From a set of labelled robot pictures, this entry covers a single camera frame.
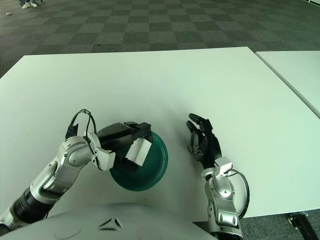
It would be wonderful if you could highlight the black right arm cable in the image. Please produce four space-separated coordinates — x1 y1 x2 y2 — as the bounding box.
229 168 250 218

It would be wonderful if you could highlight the white cube charger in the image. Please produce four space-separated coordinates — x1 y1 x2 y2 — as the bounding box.
124 138 152 167

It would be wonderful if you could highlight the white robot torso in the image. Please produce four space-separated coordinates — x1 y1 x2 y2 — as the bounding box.
0 201 218 240

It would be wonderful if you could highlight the black table foot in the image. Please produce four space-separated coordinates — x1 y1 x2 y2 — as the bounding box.
287 213 313 240

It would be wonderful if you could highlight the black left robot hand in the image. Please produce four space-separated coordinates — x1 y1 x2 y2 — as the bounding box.
96 121 154 173

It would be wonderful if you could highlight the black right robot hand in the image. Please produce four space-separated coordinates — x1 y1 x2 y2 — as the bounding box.
185 113 223 169

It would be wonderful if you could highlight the green round plate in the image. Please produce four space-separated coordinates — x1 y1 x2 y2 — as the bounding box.
109 131 169 192

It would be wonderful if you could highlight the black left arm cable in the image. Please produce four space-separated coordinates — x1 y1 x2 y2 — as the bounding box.
65 108 97 141

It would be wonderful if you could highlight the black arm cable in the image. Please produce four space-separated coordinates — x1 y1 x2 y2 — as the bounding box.
229 168 250 218
65 108 97 141

